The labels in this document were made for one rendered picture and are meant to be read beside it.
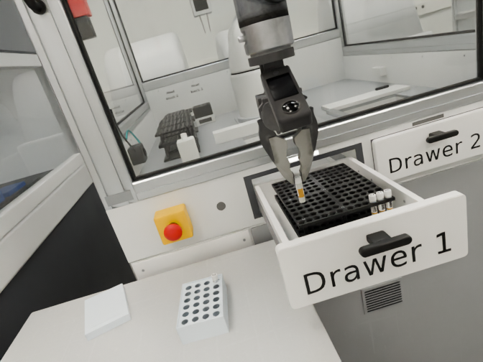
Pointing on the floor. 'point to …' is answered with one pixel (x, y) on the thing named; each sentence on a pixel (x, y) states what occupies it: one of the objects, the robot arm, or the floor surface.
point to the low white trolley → (240, 264)
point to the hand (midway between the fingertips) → (297, 177)
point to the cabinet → (389, 288)
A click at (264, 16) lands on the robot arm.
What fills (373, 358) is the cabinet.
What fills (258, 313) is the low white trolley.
